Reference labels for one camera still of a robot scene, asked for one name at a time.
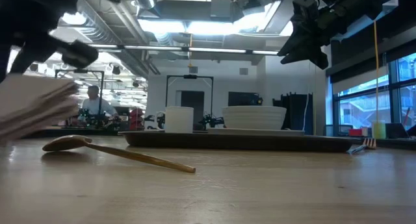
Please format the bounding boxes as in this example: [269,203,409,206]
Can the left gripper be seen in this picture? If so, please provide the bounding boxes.
[0,31,99,84]

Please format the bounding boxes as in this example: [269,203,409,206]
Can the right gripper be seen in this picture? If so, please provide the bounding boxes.
[278,5,350,71]

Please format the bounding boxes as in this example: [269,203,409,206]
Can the white ribbed bowl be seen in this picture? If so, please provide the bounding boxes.
[222,105,287,131]

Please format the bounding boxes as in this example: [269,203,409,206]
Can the wooden spoon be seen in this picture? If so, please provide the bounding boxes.
[42,134,197,174]

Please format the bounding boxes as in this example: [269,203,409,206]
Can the dark brown serving tray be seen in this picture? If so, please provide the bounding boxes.
[118,130,356,153]

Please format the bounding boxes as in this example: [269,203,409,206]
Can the white ceramic mug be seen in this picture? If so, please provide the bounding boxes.
[155,106,195,134]

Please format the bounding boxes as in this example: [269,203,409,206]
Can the black folded partition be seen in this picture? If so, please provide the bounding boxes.
[272,92,314,136]

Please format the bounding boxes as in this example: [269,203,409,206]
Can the black monitor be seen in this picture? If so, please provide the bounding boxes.
[227,91,263,107]

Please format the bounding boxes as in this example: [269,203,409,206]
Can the person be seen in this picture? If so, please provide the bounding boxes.
[81,84,120,119]

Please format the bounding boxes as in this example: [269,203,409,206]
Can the grey ceiling box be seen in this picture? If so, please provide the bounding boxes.
[209,0,233,19]

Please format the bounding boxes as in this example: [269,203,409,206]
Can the dark side table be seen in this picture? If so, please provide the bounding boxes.
[24,125,131,140]

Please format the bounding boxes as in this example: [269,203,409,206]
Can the yellow-green cup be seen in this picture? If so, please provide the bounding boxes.
[372,120,387,140]

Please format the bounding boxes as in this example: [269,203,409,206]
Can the dark laptop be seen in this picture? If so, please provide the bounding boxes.
[385,122,408,140]

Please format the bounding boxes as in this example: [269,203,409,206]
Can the dark side desk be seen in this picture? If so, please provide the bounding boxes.
[352,135,416,151]

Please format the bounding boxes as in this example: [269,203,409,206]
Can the red tool cart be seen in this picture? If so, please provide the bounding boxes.
[129,107,144,131]

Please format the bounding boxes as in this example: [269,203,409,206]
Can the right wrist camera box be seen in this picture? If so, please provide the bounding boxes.
[292,0,321,23]

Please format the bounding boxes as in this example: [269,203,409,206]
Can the white hanging cable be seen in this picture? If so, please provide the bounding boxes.
[300,93,310,136]

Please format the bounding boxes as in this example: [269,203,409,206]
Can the black metal frame stand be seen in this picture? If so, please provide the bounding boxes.
[53,68,105,126]
[164,74,215,121]

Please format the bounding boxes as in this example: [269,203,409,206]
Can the yellow cable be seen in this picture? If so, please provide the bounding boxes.
[372,21,380,123]

